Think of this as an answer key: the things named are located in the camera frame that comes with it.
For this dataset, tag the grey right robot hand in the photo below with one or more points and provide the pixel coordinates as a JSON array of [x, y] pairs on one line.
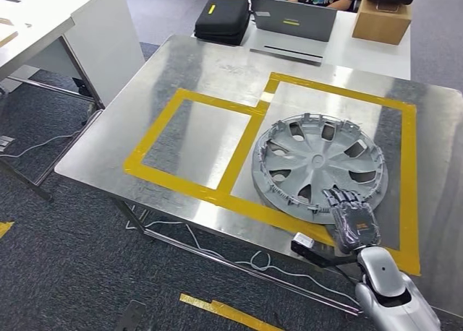
[[356, 228]]

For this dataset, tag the grey plastic wheel hubcap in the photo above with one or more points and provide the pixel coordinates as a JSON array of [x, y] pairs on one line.
[[318, 161]]

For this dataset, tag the yellow workbench tape outline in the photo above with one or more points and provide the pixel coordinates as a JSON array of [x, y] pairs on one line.
[[202, 190]]

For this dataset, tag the stainless steel workbench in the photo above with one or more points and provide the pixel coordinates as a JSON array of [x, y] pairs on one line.
[[162, 104]]

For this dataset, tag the yellow floor tape outline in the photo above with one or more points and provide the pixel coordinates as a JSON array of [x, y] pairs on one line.
[[4, 228], [224, 310]]

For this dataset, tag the brown cardboard box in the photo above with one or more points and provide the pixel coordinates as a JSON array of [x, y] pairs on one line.
[[380, 27]]

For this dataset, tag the grey laptop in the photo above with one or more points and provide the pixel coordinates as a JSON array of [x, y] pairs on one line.
[[293, 20]]

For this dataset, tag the black zip case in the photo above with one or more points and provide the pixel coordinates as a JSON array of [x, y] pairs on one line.
[[222, 20]]

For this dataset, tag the white cabinet panel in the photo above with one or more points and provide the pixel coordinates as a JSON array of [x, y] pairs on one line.
[[105, 46]]

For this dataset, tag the grey floor outlet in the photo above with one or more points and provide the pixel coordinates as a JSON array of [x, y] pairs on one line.
[[5, 143]]

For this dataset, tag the stainless steel table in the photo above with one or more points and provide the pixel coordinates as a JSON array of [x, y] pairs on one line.
[[32, 17]]

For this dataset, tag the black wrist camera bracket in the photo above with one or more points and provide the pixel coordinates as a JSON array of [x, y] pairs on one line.
[[329, 259]]

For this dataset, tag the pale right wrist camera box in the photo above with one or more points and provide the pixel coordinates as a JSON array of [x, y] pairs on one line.
[[303, 241]]

